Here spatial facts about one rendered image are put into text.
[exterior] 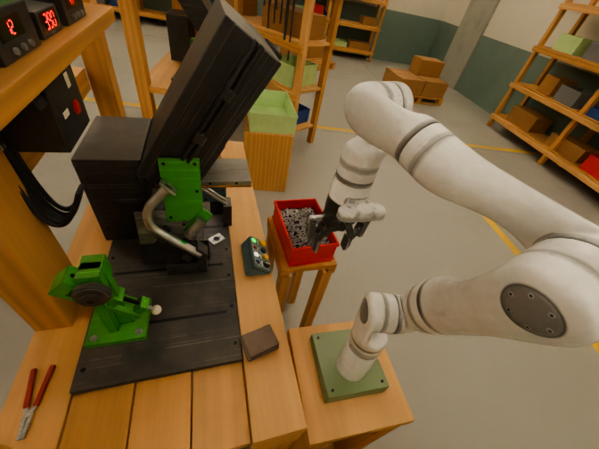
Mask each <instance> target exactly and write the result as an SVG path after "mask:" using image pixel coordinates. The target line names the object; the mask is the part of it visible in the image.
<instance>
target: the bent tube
mask: <svg viewBox="0 0 599 449"><path fill-rule="evenodd" d="M159 185H160V186H161V187H160V188H159V190H157V191H156V192H155V193H154V194H153V195H152V196H151V197H150V198H149V199H148V200H147V201H146V203H145V204H144V209H143V221H144V224H145V226H146V227H147V229H148V230H149V231H150V232H151V233H152V234H153V235H155V236H157V237H158V238H160V239H162V240H164V241H166V242H168V243H170V244H172V245H173V246H175V247H177V248H179V249H181V250H183V251H185V252H187V253H188V254H190V255H192V256H194V257H197V258H200V257H201V255H202V254H201V253H199V252H197V251H196V247H194V246H193V245H191V244H189V243H188V242H187V243H186V244H183V243H182V242H181V239H180V238H178V237H176V236H175V235H173V234H172V233H169V232H167V231H165V230H163V229H162V228H160V227H159V226H158V225H157V224H156V222H155V220H154V217H153V212H154V209H155V208H156V207H157V206H158V205H159V204H160V203H161V202H162V201H163V200H164V199H165V198H166V197H167V196H168V195H169V194H170V193H171V194H172V195H174V196H176V192H177V189H176V188H175V187H173V186H172V185H171V184H169V183H168V182H167V181H165V180H164V179H163V178H161V179H160V182H159Z"/></svg>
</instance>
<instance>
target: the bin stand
mask: <svg viewBox="0 0 599 449"><path fill-rule="evenodd" d="M266 245H267V253H268V257H269V261H270V265H271V269H272V272H273V267H274V261H275V262H276V265H277V269H278V275H277V280H276V285H275V288H276V292H277V297H278V300H279V305H280V308H281V312H282V315H283V308H284V304H285V300H286V297H287V302H288V304H294V303H295V300H296V297H297V293H298V290H299V286H300V281H301V278H302V274H303V272H304V271H312V270H318V272H317V275H316V279H315V282H314V285H313V288H312V290H311V293H310V296H309V298H308V302H307V305H306V308H305V311H304V314H303V316H302V319H301V322H300V325H299V328H300V327H308V326H311V325H312V322H313V321H314V318H315V316H316V312H317V309H318V307H319V305H320V303H321V300H322V298H323V295H324V292H325V290H326V287H327V285H328V282H329V281H330V278H331V276H332V273H334V272H335V269H336V267H337V262H336V260H335V259H333V260H332V261H329V262H323V263H316V264H310V265H298V266H292V267H289V266H288V264H287V261H286V258H285V255H284V253H283V248H282V245H281V242H280V240H279V237H278V234H277V231H276V229H275V224H274V221H273V218H272V217H268V218H267V242H266ZM291 273H292V276H291ZM290 282H291V283H290ZM289 286H290V287H289ZM288 290H289V291H288ZM287 293H288V295H287Z"/></svg>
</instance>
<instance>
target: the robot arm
mask: <svg viewBox="0 0 599 449"><path fill-rule="evenodd" d="M413 106H414V97H413V94H412V91H411V89H410V88H409V86H408V85H406V84H405V83H402V82H398V81H368V82H363V83H360V84H358V85H356V86H354V87H353V88H352V89H351V90H350V91H349V93H348V95H347V97H346V100H345V103H344V112H345V117H346V120H347V121H348V123H349V126H350V127H351V128H352V130H353V131H354V132H355V133H356V134H357V135H358V136H356V137H354V138H352V139H350V140H348V141H347V142H346V143H345V145H344V146H343V149H342V152H341V157H340V160H339V164H338V166H337V169H336V172H335V174H334V176H333V178H332V182H331V186H330V189H329V192H328V195H327V198H326V202H325V206H324V211H323V212H322V213H321V215H313V213H311V212H310V213H308V215H307V222H306V229H305V233H306V235H307V237H308V240H309V241H311V243H310V247H311V249H312V251H314V253H317V252H318V250H319V246H320V243H321V240H322V239H323V238H324V237H327V236H328V235H329V234H330V233H331V232H337V231H340V232H344V231H345V230H346V233H344V235H343V238H342V240H341V247H342V249H343V250H347V248H348V247H349V246H350V243H351V242H352V240H353V239H355V237H357V236H358V237H362V236H363V234H364V233H365V230H366V228H367V226H368V225H369V224H370V222H371V221H379V220H382V219H383V218H384V217H385V215H386V213H387V210H386V208H385V207H384V206H383V205H381V204H378V203H375V202H372V201H370V200H369V199H368V197H369V195H370V193H371V190H372V187H373V181H374V178H375V177H376V175H377V172H378V170H379V167H380V165H381V163H382V160H383V158H384V157H385V156H386V154H387V153H388V154H389V155H391V156H392V157H393V158H394V159H395V160H396V161H397V162H398V163H399V164H400V165H401V166H402V167H403V168H404V169H405V170H406V171H407V172H408V174H409V175H410V176H411V177H413V179H414V180H415V181H416V182H417V183H419V184H420V185H421V186H422V187H424V188H425V189H426V190H428V191H429V192H432V193H433V194H435V195H437V196H439V197H440V198H442V199H444V200H448V201H450V202H453V203H455V204H457V205H459V206H462V207H464V208H468V209H470V210H472V211H474V212H476V213H479V214H481V215H483V216H485V217H487V218H488V219H490V220H492V221H494V222H495V223H497V224H499V225H501V226H502V227H504V228H505V230H507V231H508V232H509V233H510V234H512V235H513V236H514V237H515V238H516V239H517V240H518V241H519V242H520V243H521V244H522V245H523V246H524V248H525V250H524V251H522V253H520V254H519V255H517V256H515V257H513V258H511V259H510V260H508V261H507V262H505V263H504V264H502V265H501V266H499V267H498V268H496V269H494V270H492V271H490V272H488V273H485V274H483V275H480V276H478V277H475V278H472V279H470V280H467V281H463V280H461V279H459V278H456V277H453V276H439V277H434V278H430V279H428V280H425V281H422V282H418V283H416V284H414V285H413V286H412V287H410V288H409V289H408V291H407V292H406V295H405V296H401V295H396V294H389V293H380V292H372V291H370V292H368V293H366V294H365V296H364V298H363V300H362V302H361V305H360V307H359V309H358V312H357V315H356V318H355V321H354V324H353V327H352V329H351V331H350V333H349V335H348V337H347V339H346V341H345V343H344V345H343V347H342V349H341V351H340V352H339V354H338V356H337V359H336V366H337V370H338V371H339V373H340V375H341V376H342V377H343V378H344V379H346V380H349V381H359V380H361V379H362V378H363V377H364V376H365V374H366V373H367V372H369V370H370V369H371V368H372V366H373V364H374V363H375V362H376V360H377V359H378V355H379V354H380V353H381V351H382V350H383V349H384V348H385V346H386V344H387V342H388V334H395V335H398V334H404V333H408V332H412V331H419V332H421V333H425V334H430V335H445V336H455V335H465V336H490V337H497V338H502V339H512V340H518V341H523V342H529V343H533V344H539V345H545V346H552V347H584V346H589V345H592V344H594V343H597V342H599V226H598V225H596V224H594V223H592V222H590V221H589V220H587V219H585V218H584V217H582V216H580V215H578V214H576V213H575V212H573V211H571V210H569V209H568V208H565V207H564V206H562V205H561V204H559V203H557V202H556V201H554V200H552V199H550V198H548V197H547V196H545V195H544V194H542V193H541V192H538V191H537V190H535V189H533V188H532V187H530V186H528V185H526V184H525V183H523V182H521V181H520V180H518V179H516V178H515V177H513V176H511V175H509V174H507V173H506V172H505V171H503V170H502V169H500V168H498V167H496V166H495V165H493V164H492V163H490V162H489V161H487V160H486V159H484V158H483V157H481V156H480V155H479V154H478V153H477V152H476V151H474V150H473V149H471V148H470V147H469V146H467V145H466V144H465V143H464V142H462V141H461V140H460V139H459V138H458V137H457V136H455V135H454V134H453V133H452V132H450V131H449V130H448V129H447V128H445V127H444V126H443V125H442V124H440V123H439V122H438V121H437V120H436V119H435V118H433V117H431V116H429V115H427V114H423V113H417V112H412V111H413ZM320 221H321V222H320ZM319 222H320V223H319ZM355 222H357V223H356V225H355V227H354V229H353V227H352V225H353V224H354V223H355ZM317 225H318V226H317ZM316 226H317V228H316ZM325 226H326V228H327V229H325ZM319 233H320V234H319Z"/></svg>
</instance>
